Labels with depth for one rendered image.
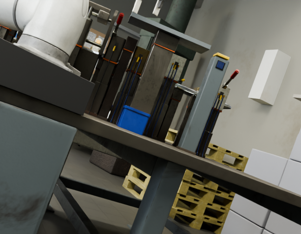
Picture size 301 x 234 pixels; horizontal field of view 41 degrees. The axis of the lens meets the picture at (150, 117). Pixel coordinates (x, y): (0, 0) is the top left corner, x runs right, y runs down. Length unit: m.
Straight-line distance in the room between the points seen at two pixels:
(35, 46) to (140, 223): 0.66
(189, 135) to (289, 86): 3.04
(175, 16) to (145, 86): 4.29
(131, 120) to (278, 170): 1.56
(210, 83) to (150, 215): 0.70
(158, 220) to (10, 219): 0.48
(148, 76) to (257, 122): 3.23
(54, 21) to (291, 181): 2.03
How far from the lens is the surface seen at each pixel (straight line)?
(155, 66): 1.74
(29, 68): 1.12
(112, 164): 5.47
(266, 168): 3.02
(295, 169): 2.83
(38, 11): 1.24
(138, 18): 1.73
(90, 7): 1.91
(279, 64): 4.79
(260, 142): 4.69
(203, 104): 1.78
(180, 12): 5.98
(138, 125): 1.60
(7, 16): 1.33
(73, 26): 1.23
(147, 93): 1.72
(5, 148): 1.14
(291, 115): 4.51
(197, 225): 4.07
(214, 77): 1.80
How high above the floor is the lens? 0.73
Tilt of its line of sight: 2 degrees up
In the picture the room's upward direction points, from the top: 21 degrees clockwise
